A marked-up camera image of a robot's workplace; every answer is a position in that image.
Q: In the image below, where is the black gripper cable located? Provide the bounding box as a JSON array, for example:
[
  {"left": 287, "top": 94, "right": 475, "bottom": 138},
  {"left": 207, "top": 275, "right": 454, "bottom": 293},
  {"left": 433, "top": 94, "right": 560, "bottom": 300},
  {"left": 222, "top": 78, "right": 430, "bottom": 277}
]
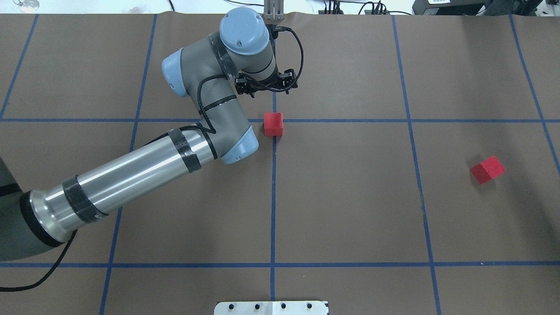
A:
[{"left": 267, "top": 26, "right": 304, "bottom": 92}]

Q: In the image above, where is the red block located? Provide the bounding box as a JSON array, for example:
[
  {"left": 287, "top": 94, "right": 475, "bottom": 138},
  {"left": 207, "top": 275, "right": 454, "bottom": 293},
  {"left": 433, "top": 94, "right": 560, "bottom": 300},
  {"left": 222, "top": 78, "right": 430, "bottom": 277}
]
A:
[
  {"left": 263, "top": 112, "right": 284, "bottom": 137},
  {"left": 470, "top": 156, "right": 506, "bottom": 184}
]

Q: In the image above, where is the aluminium frame post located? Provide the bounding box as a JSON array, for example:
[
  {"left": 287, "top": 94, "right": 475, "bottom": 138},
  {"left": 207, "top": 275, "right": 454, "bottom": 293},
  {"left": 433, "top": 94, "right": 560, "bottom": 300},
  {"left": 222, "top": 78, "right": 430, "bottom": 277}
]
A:
[{"left": 262, "top": 0, "right": 285, "bottom": 22}]

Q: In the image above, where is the white camera stand post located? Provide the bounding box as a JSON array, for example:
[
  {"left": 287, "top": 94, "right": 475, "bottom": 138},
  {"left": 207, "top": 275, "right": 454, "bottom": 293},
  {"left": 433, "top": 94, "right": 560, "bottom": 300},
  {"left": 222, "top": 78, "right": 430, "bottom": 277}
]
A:
[{"left": 213, "top": 301, "right": 329, "bottom": 315}]

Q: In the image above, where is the black box with label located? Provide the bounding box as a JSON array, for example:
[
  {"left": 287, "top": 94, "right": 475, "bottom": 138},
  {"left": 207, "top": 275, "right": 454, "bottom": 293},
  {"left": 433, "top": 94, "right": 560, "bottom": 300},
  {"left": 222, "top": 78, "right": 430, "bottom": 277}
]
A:
[{"left": 412, "top": 0, "right": 526, "bottom": 16}]

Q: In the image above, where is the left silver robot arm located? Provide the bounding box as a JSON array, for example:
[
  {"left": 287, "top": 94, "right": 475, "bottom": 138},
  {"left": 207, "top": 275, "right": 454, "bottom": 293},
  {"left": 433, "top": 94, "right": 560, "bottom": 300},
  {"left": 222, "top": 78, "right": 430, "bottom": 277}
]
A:
[{"left": 0, "top": 7, "right": 302, "bottom": 261}]

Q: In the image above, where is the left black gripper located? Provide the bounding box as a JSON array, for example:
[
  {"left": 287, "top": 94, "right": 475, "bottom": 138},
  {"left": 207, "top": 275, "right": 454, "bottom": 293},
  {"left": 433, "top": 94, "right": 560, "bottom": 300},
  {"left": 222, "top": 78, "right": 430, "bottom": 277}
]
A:
[{"left": 234, "top": 69, "right": 299, "bottom": 98}]

